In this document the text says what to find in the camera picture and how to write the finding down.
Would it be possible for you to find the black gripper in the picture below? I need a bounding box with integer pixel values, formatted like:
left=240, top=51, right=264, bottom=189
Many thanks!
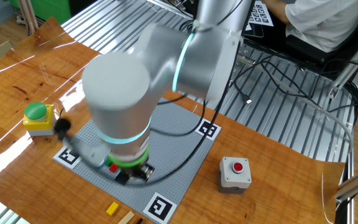
left=116, top=161, right=155, bottom=184

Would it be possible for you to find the wide black Lego plate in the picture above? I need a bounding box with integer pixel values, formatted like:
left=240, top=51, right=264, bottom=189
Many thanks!
left=114, top=172, right=131, bottom=186

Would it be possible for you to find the yellow Lego brick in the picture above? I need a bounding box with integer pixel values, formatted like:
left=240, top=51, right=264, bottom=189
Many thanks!
left=105, top=201, right=120, bottom=217

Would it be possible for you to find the operator bare forearm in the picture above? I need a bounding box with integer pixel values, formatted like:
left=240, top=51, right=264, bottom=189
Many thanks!
left=259, top=0, right=290, bottom=26

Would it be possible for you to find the grey Lego baseplate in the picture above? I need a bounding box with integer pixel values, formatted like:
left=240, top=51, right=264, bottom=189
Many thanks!
left=53, top=99, right=223, bottom=224

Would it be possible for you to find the long tan Lego brick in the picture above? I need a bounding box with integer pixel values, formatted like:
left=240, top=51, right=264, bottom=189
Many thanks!
left=116, top=210, right=135, bottom=224

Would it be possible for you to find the paper fiducial marker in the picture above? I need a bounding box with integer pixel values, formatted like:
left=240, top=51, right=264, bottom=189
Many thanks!
left=142, top=192, right=178, bottom=224
left=195, top=118, right=223, bottom=141
left=53, top=146, right=82, bottom=170

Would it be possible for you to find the red push button box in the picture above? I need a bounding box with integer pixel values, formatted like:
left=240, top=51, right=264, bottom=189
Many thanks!
left=218, top=156, right=253, bottom=194

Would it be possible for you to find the green button yellow box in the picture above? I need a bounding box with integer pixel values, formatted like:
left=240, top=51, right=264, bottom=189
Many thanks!
left=22, top=101, right=57, bottom=137

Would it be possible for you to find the orange wooden board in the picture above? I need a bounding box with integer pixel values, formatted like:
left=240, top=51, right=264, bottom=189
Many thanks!
left=0, top=15, right=346, bottom=224

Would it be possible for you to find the green storage box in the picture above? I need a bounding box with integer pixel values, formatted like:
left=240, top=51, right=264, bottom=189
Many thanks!
left=9, top=0, right=73, bottom=25

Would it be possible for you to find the wooden stick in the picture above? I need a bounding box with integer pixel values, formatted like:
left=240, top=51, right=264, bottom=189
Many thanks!
left=25, top=0, right=40, bottom=31
left=17, top=0, right=33, bottom=34

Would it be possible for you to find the printed marker sheet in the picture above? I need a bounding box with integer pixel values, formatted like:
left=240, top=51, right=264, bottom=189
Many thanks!
left=246, top=0, right=275, bottom=27

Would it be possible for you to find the black fabric chair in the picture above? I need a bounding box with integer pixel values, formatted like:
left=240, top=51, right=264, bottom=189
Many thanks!
left=241, top=15, right=358, bottom=85

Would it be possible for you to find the operator white shirt torso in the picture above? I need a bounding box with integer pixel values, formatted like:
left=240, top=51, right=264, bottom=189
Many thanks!
left=284, top=0, right=358, bottom=53

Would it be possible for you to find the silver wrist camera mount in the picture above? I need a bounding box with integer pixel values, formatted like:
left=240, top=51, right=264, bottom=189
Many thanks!
left=63, top=136, right=113, bottom=169

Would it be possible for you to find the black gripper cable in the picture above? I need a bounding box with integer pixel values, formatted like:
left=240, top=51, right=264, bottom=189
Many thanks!
left=53, top=0, right=257, bottom=187

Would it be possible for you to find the black USB cable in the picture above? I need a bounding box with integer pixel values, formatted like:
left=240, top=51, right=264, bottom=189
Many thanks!
left=233, top=55, right=358, bottom=114

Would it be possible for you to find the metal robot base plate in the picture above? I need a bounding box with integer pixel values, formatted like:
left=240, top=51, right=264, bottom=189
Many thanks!
left=228, top=43, right=256, bottom=84

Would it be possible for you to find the black cable coil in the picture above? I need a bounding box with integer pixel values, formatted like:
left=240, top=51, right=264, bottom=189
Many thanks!
left=178, top=18, right=198, bottom=35

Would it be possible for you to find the grey cable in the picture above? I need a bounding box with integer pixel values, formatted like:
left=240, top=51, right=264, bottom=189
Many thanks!
left=268, top=76, right=354, bottom=156

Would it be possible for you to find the aluminium frame profile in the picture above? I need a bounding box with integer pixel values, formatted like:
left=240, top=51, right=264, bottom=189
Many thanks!
left=328, top=24, right=358, bottom=100
left=334, top=161, right=358, bottom=203

